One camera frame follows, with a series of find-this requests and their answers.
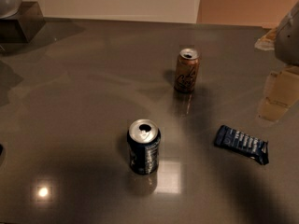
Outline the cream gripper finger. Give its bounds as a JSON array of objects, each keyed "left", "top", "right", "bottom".
[{"left": 254, "top": 28, "right": 277, "bottom": 50}]

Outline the blue rxbar wrapper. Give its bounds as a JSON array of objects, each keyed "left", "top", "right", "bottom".
[{"left": 214, "top": 125, "right": 269, "bottom": 165}]

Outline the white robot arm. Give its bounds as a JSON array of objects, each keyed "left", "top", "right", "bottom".
[{"left": 254, "top": 2, "right": 299, "bottom": 122}]

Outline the orange soda can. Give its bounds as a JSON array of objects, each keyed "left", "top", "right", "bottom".
[{"left": 174, "top": 48, "right": 200, "bottom": 93}]

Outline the dark blue soda can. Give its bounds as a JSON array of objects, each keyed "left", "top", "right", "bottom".
[{"left": 127, "top": 119, "right": 161, "bottom": 175}]

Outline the dark square stand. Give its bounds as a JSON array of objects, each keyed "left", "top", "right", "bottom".
[{"left": 0, "top": 2, "right": 46, "bottom": 43}]

